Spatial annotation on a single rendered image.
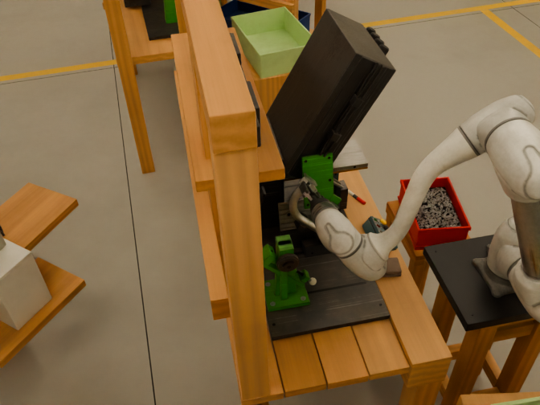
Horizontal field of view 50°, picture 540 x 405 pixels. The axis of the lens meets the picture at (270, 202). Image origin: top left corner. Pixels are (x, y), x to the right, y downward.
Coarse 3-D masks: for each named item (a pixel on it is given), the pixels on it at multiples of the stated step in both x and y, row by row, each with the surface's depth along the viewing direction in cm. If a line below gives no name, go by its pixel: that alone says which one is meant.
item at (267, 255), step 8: (264, 248) 191; (272, 248) 192; (264, 256) 189; (272, 256) 188; (264, 264) 190; (272, 264) 193; (288, 272) 196; (296, 272) 202; (304, 272) 201; (296, 280) 199; (304, 280) 201
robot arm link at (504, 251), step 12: (504, 228) 195; (492, 240) 203; (504, 240) 194; (516, 240) 191; (492, 252) 202; (504, 252) 195; (516, 252) 191; (492, 264) 204; (504, 264) 195; (504, 276) 203
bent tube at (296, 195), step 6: (306, 174) 207; (312, 180) 208; (294, 192) 208; (300, 192) 207; (294, 198) 208; (294, 204) 209; (294, 210) 210; (294, 216) 212; (300, 216) 212; (300, 222) 213; (306, 222) 213; (312, 222) 214; (312, 228) 215
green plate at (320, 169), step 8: (304, 160) 205; (312, 160) 206; (320, 160) 207; (328, 160) 207; (304, 168) 207; (312, 168) 208; (320, 168) 208; (328, 168) 209; (304, 176) 208; (312, 176) 209; (320, 176) 210; (328, 176) 210; (320, 184) 211; (328, 184) 212; (320, 192) 213; (328, 192) 213; (304, 200) 213
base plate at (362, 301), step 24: (288, 192) 248; (264, 240) 227; (312, 264) 217; (336, 264) 216; (312, 288) 208; (336, 288) 208; (360, 288) 208; (288, 312) 201; (312, 312) 201; (336, 312) 200; (360, 312) 200; (384, 312) 200; (288, 336) 195
